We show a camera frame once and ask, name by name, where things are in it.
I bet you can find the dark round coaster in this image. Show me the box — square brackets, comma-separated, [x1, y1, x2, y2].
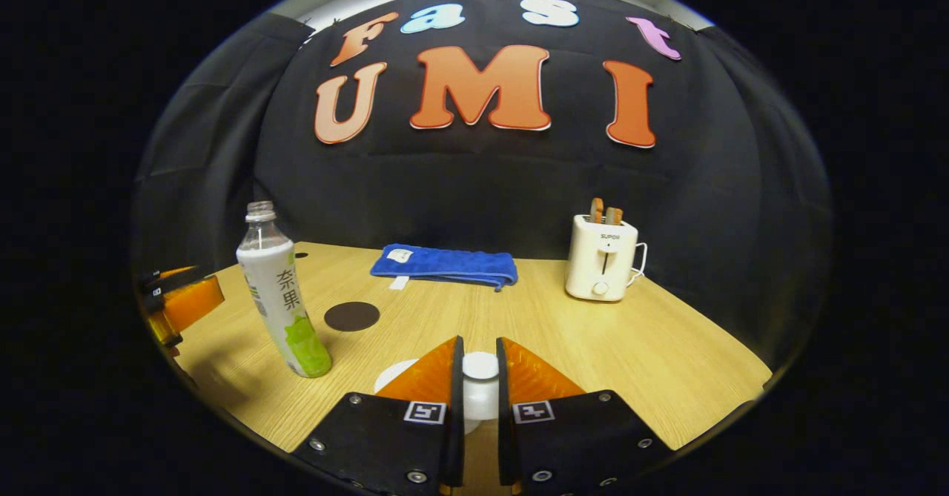
[324, 301, 381, 332]

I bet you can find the white toaster cable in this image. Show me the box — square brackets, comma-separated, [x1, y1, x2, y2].
[626, 242, 649, 287]

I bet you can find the blue towel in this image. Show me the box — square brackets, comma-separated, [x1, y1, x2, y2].
[370, 243, 518, 292]

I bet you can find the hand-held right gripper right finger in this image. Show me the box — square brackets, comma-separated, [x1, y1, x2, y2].
[497, 337, 672, 496]

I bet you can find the white toaster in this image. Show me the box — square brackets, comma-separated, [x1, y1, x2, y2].
[565, 214, 640, 302]

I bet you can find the white saucer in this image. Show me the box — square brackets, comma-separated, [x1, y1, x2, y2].
[374, 359, 420, 394]

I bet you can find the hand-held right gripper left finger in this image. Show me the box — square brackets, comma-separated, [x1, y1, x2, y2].
[291, 335, 466, 496]

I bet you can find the clear water bottle green label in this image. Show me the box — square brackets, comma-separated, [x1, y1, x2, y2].
[236, 201, 333, 378]

